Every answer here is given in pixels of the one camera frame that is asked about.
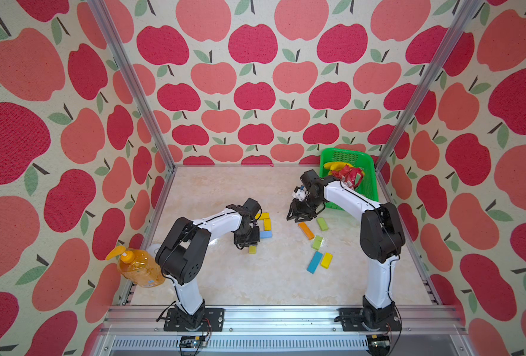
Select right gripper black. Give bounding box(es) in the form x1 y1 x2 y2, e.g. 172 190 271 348
287 196 322 221

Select green plastic basket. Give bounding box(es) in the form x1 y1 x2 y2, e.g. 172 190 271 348
319 148 379 202

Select green block upper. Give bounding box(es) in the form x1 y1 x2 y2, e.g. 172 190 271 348
316 217 329 231

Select orange soap bottle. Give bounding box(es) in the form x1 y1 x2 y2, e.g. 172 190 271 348
106 246 165 288

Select yellow block right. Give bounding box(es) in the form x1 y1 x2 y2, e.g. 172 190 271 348
320 252 333 269

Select green block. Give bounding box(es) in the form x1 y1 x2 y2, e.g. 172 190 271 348
316 217 329 231
312 235 324 251

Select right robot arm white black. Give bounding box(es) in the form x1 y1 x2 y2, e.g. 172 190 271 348
287 170 405 333

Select bananas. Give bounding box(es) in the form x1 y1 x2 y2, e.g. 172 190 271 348
323 162 347 175

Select red snack bag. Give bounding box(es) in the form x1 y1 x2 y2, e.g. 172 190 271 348
330 164 365 190

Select cyan long block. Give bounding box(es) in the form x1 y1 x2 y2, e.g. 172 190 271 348
307 251 323 274

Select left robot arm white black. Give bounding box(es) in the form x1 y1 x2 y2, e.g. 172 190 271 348
155 199 262 329

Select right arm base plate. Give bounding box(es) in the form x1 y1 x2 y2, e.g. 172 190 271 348
334 308 402 334

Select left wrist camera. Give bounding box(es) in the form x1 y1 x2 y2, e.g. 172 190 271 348
243 198 262 220

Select orange block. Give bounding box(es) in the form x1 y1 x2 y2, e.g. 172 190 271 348
298 222 315 240

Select aluminium front rail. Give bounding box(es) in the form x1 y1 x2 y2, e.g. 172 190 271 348
87 305 476 355

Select green block lower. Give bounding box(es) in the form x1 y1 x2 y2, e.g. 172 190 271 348
312 235 324 251

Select long yellow block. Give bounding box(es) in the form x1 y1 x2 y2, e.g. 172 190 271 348
255 213 270 220

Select light blue block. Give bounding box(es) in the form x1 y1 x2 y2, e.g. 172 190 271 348
260 231 273 239

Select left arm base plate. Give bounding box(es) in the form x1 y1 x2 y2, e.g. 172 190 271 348
163 307 225 332

